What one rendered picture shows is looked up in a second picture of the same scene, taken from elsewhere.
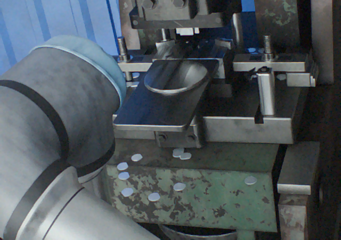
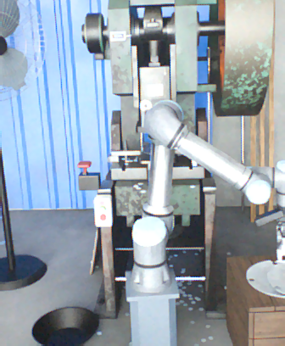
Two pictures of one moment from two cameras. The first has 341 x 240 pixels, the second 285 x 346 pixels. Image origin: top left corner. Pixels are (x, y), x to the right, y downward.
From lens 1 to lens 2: 1.17 m
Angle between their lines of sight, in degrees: 22
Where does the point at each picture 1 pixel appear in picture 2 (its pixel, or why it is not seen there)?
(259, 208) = (192, 203)
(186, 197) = not seen: hidden behind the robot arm
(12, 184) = (175, 125)
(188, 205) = not seen: hidden behind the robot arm
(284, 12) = not seen: hidden behind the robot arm
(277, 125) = (198, 170)
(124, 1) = (114, 133)
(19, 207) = (178, 130)
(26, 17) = (16, 163)
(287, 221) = (208, 202)
